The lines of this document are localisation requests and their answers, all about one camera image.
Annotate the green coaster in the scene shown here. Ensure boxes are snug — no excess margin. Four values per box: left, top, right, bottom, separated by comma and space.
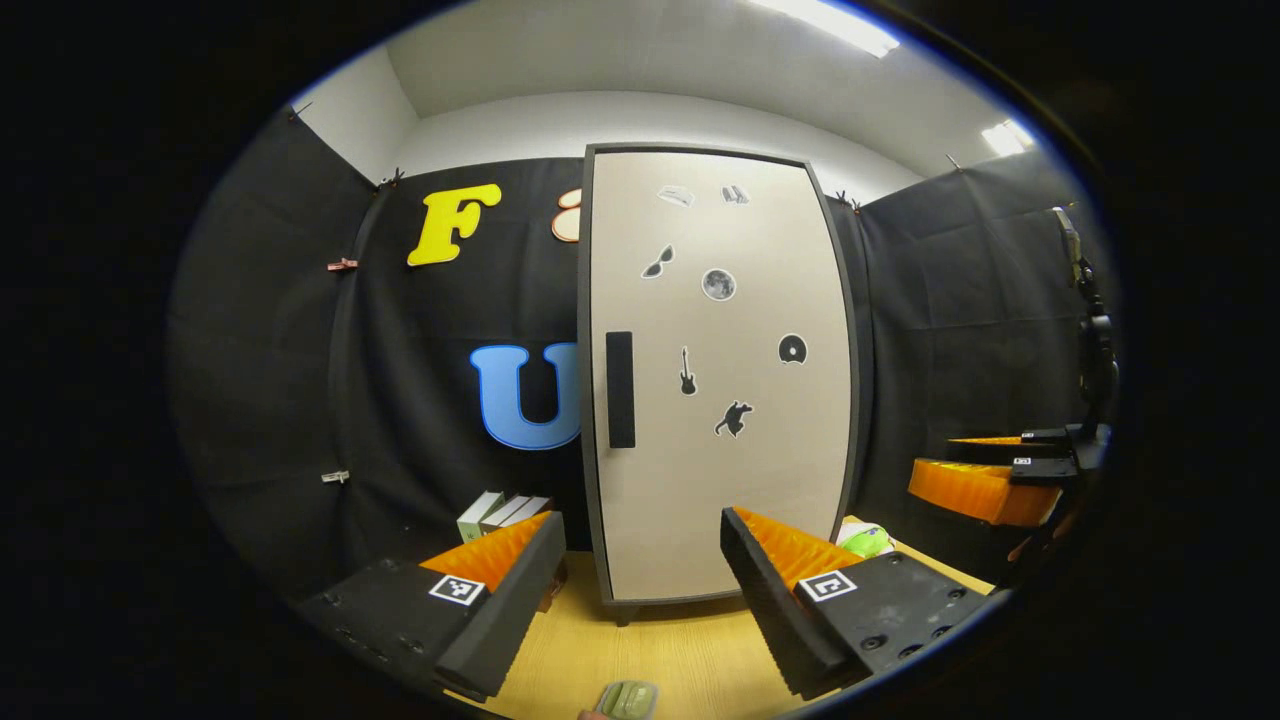
596, 679, 660, 720

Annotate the beige cabinet door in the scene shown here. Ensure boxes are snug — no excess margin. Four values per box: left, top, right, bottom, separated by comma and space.
590, 152, 851, 604

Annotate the ceiling light panel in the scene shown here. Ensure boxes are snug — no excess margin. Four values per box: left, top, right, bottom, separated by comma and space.
750, 0, 901, 58
980, 118, 1036, 158

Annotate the pink and green plush toy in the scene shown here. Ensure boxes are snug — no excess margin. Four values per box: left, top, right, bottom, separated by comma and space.
838, 523, 894, 559

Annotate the black backdrop cloth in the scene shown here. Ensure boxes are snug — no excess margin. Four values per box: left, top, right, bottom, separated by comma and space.
168, 100, 1116, 601

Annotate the dark grey cabinet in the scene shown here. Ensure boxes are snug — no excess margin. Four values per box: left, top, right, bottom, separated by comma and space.
578, 143, 861, 627

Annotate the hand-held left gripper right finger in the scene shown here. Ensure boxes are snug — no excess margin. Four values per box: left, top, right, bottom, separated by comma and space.
719, 506, 998, 701

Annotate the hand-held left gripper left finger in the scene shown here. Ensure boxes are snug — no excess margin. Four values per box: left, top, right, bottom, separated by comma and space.
300, 510, 567, 704

